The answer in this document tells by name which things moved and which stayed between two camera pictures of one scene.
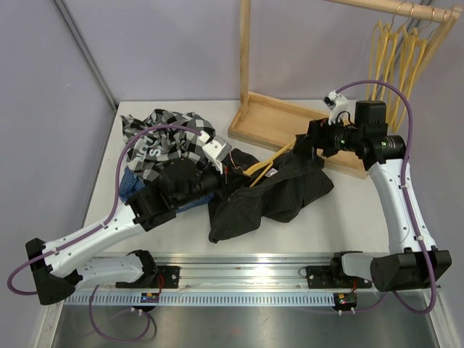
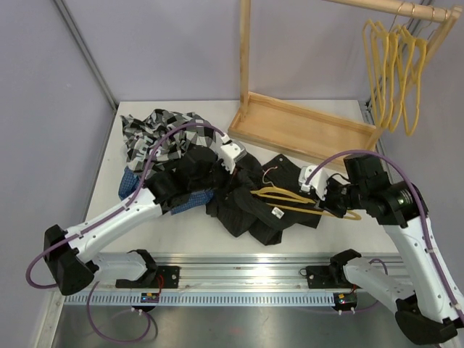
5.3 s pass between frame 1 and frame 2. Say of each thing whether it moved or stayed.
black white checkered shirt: stayed
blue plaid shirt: stayed
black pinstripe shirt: moved
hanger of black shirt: moved
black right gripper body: moved
